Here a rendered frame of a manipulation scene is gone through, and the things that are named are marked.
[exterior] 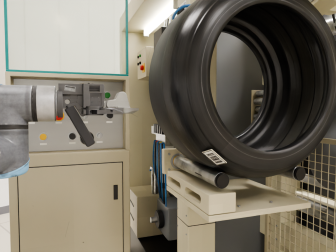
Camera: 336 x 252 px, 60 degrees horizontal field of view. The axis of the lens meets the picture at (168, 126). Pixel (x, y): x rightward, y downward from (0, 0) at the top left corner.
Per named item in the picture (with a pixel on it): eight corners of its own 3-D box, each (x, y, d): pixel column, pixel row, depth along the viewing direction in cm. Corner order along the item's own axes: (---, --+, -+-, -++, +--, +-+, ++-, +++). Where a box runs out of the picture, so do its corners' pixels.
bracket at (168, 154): (161, 173, 116) (161, 148, 115) (246, 166, 129) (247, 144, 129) (164, 174, 113) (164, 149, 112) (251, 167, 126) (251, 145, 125)
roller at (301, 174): (237, 164, 124) (232, 155, 123) (244, 158, 126) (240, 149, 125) (298, 183, 92) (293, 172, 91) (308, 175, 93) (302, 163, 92)
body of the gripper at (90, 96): (107, 84, 75) (56, 82, 71) (107, 117, 75) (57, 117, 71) (103, 86, 82) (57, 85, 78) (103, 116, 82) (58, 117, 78)
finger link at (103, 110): (124, 107, 76) (89, 107, 73) (124, 113, 76) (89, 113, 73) (121, 108, 80) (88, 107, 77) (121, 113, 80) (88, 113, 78)
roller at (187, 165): (183, 165, 116) (172, 167, 115) (182, 154, 116) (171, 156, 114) (230, 187, 83) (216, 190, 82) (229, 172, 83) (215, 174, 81)
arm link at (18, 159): (-33, 180, 65) (-34, 125, 65) (8, 172, 76) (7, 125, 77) (1, 182, 63) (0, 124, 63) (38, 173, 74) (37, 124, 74)
